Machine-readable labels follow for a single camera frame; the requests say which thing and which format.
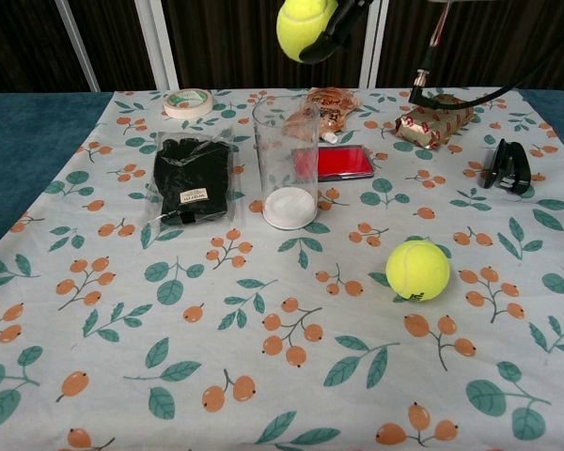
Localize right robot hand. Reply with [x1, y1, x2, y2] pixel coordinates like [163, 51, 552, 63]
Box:
[297, 0, 373, 66]

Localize brown sauce pouch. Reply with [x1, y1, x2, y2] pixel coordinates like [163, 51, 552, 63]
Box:
[281, 86, 359, 145]

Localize floral tablecloth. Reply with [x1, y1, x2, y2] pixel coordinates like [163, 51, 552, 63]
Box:
[0, 86, 564, 451]

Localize red white wire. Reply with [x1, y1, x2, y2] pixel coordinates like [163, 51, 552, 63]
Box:
[415, 0, 453, 88]

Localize plain yellow tennis ball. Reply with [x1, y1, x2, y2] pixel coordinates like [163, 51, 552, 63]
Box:
[275, 0, 339, 63]

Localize beige masking tape roll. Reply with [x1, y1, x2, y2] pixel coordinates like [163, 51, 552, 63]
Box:
[163, 88, 214, 120]

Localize red ink pad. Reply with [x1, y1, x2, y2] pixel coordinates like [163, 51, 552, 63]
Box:
[290, 144, 376, 182]

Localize gold foil snack pack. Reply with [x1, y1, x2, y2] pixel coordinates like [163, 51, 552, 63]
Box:
[394, 92, 477, 152]

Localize white partition post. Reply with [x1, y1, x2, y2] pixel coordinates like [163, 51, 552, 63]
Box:
[53, 0, 102, 93]
[358, 0, 390, 88]
[137, 0, 180, 91]

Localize blue table cover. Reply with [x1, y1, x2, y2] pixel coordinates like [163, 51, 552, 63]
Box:
[0, 87, 564, 260]

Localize black stapler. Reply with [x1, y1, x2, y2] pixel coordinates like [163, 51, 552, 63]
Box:
[478, 137, 534, 198]

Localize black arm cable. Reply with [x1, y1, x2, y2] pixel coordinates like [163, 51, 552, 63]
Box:
[407, 27, 564, 112]

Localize clear plastic tube container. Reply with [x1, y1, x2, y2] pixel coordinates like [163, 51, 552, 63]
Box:
[252, 95, 321, 231]

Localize yellow tennis ball black print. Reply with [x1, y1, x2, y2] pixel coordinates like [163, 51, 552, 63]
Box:
[385, 239, 452, 303]

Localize black gloves in plastic bag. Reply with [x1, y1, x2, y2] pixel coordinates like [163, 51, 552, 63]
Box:
[142, 128, 246, 237]

